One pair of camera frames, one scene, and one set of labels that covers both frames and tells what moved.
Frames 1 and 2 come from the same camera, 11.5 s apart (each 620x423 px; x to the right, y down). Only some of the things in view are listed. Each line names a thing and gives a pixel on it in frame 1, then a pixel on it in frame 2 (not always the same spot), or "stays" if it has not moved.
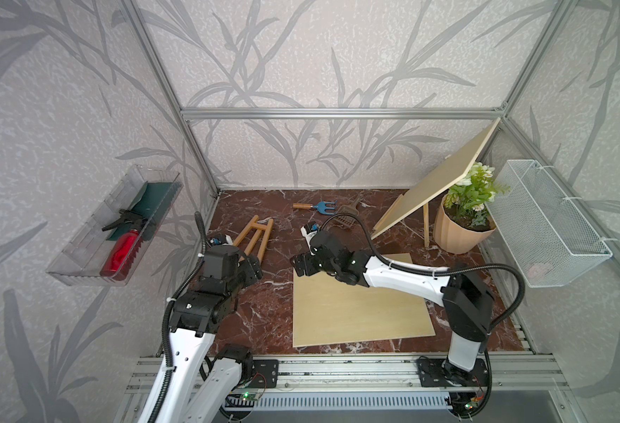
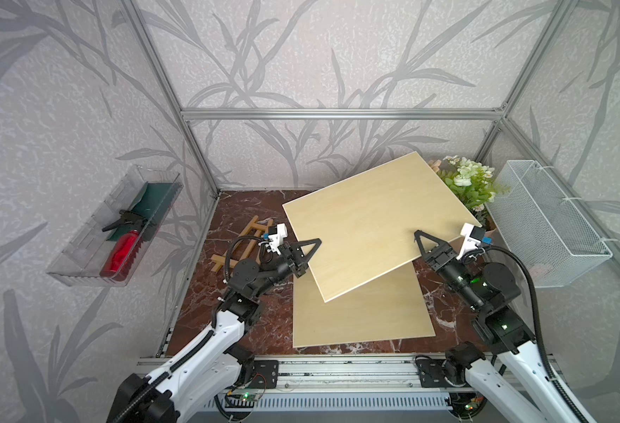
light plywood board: [328, 311] stays
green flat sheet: [153, 201] stays
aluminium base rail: [529, 384] stays
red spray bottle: [121, 254] stays
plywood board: [448, 172] to [366, 223]
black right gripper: [296, 263] to [439, 261]
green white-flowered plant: [469, 196] stays
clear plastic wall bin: [109, 250] stays
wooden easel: [425, 210] to [434, 165]
